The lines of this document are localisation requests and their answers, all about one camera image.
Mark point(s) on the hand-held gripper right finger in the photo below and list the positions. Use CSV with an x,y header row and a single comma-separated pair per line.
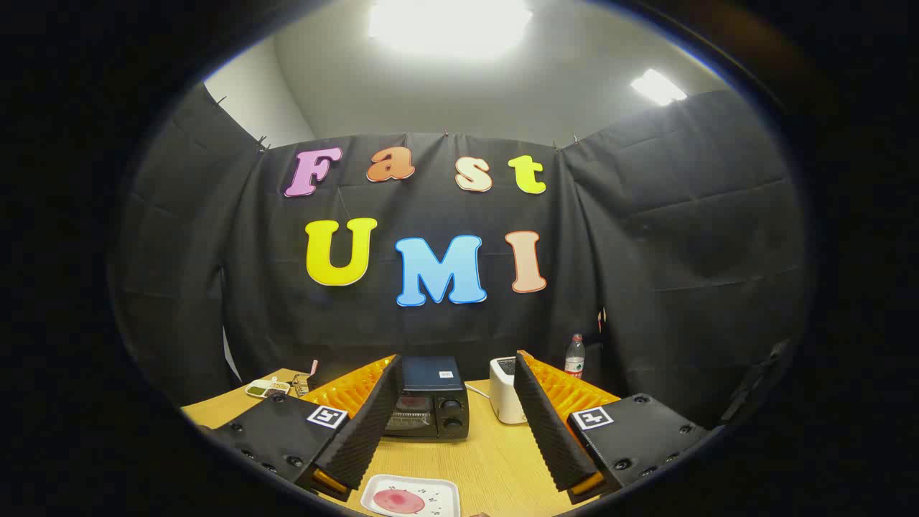
x,y
549,431

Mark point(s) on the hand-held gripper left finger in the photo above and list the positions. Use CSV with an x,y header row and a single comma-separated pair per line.
x,y
370,431

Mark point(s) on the black toaster oven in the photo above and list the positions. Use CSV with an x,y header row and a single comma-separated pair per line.
x,y
431,402

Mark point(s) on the pink ham slice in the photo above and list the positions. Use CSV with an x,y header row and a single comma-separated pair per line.
x,y
398,501

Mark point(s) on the white square plate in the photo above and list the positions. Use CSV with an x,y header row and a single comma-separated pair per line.
x,y
439,492

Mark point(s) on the white pop-up toaster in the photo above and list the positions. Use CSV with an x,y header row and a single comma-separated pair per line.
x,y
502,395

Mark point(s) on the clear plastic water bottle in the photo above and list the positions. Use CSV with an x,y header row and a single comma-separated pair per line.
x,y
574,359

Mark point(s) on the white divided spice dish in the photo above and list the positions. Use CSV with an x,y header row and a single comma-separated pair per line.
x,y
262,390

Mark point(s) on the small ceiling light panel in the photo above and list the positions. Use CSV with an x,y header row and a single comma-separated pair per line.
x,y
657,87

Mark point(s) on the large ceiling light panel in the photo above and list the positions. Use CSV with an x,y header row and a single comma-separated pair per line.
x,y
449,25

